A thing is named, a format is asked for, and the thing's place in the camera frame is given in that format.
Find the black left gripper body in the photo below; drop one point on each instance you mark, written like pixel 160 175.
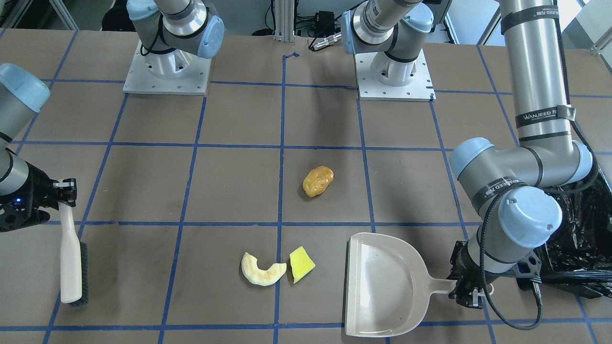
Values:
pixel 465 276

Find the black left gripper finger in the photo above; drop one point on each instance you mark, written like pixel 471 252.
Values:
pixel 469 298

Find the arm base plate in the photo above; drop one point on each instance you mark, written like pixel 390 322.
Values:
pixel 380 78
pixel 174 73

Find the beige plastic dustpan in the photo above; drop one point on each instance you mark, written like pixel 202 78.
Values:
pixel 397 279

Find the black trash bag liner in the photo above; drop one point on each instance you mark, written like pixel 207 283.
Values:
pixel 577 258

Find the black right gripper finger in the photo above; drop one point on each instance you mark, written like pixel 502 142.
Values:
pixel 65 192

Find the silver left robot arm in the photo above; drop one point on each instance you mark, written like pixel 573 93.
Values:
pixel 506 187

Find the yellow green sponge piece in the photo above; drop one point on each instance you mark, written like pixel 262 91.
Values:
pixel 301 264

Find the aluminium frame post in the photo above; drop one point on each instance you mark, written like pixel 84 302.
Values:
pixel 284 21

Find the yellow toy potato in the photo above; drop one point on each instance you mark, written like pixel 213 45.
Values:
pixel 317 181

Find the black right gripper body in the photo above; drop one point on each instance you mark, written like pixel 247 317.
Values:
pixel 39 188

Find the white hand brush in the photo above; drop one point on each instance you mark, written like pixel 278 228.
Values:
pixel 74 284

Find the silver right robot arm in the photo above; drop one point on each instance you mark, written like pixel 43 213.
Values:
pixel 178 39

